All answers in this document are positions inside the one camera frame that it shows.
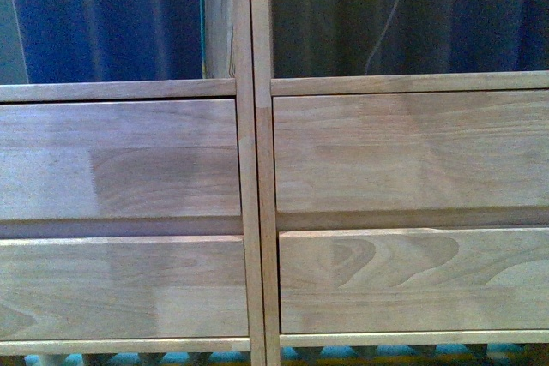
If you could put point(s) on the right wooden shelf cabinet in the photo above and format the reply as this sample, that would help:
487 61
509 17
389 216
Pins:
274 222

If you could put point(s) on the wooden shelf cabinet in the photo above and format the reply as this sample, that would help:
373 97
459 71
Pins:
274 222
236 87

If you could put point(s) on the left wooden shelf cabinet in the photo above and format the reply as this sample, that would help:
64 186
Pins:
236 87

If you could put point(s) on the right cabinet upper drawer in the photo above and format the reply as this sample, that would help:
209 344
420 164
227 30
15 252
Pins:
411 151

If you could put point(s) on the cabinet drawer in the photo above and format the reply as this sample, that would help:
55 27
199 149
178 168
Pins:
123 288
413 280
411 151
151 159

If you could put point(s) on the left cabinet upper drawer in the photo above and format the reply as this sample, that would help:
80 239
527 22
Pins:
151 159

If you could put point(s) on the right cabinet lower drawer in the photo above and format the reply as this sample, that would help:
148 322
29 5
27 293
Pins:
413 280

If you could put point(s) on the left cabinet lower drawer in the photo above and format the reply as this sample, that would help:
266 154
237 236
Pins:
123 288

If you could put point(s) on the dark blue curtain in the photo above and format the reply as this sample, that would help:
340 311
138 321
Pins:
386 14

